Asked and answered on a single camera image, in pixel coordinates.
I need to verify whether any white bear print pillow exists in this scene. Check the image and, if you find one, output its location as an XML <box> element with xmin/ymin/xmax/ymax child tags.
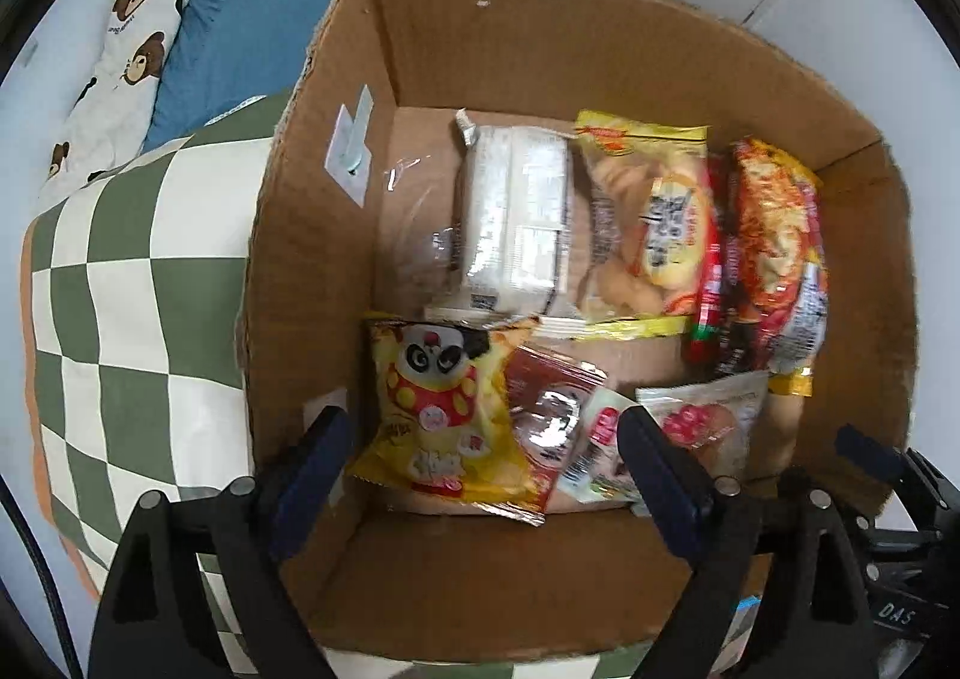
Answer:
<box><xmin>37</xmin><ymin>0</ymin><xmax>188</xmax><ymax>200</ymax></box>

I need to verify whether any cardboard box with blue print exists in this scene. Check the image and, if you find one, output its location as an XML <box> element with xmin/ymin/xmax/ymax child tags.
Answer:
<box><xmin>238</xmin><ymin>0</ymin><xmax>922</xmax><ymax>666</ymax></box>

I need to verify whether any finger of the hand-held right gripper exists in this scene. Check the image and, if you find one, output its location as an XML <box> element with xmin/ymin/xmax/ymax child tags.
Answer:
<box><xmin>835</xmin><ymin>424</ymin><xmax>960</xmax><ymax>537</ymax></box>

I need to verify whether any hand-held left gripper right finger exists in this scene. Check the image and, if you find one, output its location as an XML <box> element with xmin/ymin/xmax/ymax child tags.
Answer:
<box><xmin>616</xmin><ymin>405</ymin><xmax>884</xmax><ymax>679</ymax></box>

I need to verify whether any long red sachet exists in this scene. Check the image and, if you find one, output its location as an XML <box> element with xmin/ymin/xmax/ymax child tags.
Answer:
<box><xmin>681</xmin><ymin>154</ymin><xmax>732</xmax><ymax>365</ymax></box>

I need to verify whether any green white checkered mat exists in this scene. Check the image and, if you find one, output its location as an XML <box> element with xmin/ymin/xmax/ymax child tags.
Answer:
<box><xmin>19</xmin><ymin>92</ymin><xmax>758</xmax><ymax>679</ymax></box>

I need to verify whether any white cracker packet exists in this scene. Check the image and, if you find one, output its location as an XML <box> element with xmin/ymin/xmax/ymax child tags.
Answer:
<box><xmin>424</xmin><ymin>110</ymin><xmax>571</xmax><ymax>320</ymax></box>

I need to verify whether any red yellow noodle packet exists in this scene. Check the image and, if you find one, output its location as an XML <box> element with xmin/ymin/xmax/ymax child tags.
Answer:
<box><xmin>712</xmin><ymin>137</ymin><xmax>830</xmax><ymax>396</ymax></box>

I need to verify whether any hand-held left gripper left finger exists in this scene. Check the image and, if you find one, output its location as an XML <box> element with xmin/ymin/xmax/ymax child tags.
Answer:
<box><xmin>90</xmin><ymin>403</ymin><xmax>357</xmax><ymax>679</ymax></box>

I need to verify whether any yellow bread bun packet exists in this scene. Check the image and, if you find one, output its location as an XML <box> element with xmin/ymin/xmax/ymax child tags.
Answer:
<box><xmin>540</xmin><ymin>110</ymin><xmax>713</xmax><ymax>342</ymax></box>

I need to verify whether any black cable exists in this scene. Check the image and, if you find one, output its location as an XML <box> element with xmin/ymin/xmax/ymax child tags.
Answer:
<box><xmin>0</xmin><ymin>484</ymin><xmax>83</xmax><ymax>679</ymax></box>

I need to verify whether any yellow panda snack packet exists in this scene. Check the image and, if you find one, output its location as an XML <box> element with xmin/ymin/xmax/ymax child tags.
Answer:
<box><xmin>345</xmin><ymin>313</ymin><xmax>548</xmax><ymax>526</ymax></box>

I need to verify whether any white snack packet red picture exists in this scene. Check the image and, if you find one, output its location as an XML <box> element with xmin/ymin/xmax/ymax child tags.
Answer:
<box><xmin>636</xmin><ymin>370</ymin><xmax>772</xmax><ymax>481</ymax></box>

